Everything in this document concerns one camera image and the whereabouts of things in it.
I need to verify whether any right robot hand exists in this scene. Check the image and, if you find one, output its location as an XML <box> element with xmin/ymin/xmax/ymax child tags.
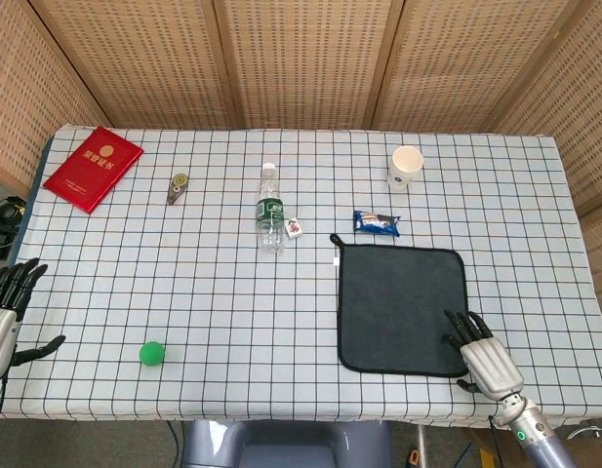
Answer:
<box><xmin>441</xmin><ymin>309</ymin><xmax>525</xmax><ymax>402</ymax></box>

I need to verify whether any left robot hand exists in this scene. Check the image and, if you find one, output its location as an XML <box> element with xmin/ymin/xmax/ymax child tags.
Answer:
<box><xmin>0</xmin><ymin>257</ymin><xmax>67</xmax><ymax>385</ymax></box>

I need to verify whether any dark grey cloth pad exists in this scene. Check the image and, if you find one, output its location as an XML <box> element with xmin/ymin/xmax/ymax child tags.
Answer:
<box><xmin>329</xmin><ymin>233</ymin><xmax>470</xmax><ymax>378</ymax></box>

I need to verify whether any black equipment on floor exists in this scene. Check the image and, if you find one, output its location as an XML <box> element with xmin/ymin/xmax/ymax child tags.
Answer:
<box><xmin>0</xmin><ymin>194</ymin><xmax>28</xmax><ymax>260</ymax></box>

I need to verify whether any green foam ball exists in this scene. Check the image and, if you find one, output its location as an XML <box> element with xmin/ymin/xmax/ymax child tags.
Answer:
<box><xmin>138</xmin><ymin>340</ymin><xmax>166</xmax><ymax>368</ymax></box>

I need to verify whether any red certificate booklet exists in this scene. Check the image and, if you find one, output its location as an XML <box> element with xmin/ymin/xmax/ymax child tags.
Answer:
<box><xmin>42</xmin><ymin>126</ymin><xmax>145</xmax><ymax>215</ymax></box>

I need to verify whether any blue cookie snack packet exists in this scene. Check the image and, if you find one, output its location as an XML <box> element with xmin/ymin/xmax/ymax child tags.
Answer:
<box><xmin>352</xmin><ymin>210</ymin><xmax>402</xmax><ymax>238</ymax></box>

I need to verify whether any white paper cup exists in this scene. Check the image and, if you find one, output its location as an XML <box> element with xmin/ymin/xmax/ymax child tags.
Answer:
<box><xmin>387</xmin><ymin>145</ymin><xmax>424</xmax><ymax>192</ymax></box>

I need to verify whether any grey plastic chair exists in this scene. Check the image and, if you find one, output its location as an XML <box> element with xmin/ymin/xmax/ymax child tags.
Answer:
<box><xmin>181</xmin><ymin>418</ymin><xmax>394</xmax><ymax>468</ymax></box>

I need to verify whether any checkered white tablecloth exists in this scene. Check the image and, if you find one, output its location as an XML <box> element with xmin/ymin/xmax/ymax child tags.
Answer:
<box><xmin>0</xmin><ymin>124</ymin><xmax>602</xmax><ymax>430</ymax></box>

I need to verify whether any clear plastic water bottle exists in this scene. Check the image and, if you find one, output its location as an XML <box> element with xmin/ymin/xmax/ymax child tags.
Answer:
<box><xmin>255</xmin><ymin>162</ymin><xmax>286</xmax><ymax>254</ymax></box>

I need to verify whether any woven folding screen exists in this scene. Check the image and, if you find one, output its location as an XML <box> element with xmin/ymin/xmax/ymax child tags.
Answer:
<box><xmin>0</xmin><ymin>0</ymin><xmax>602</xmax><ymax>303</ymax></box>

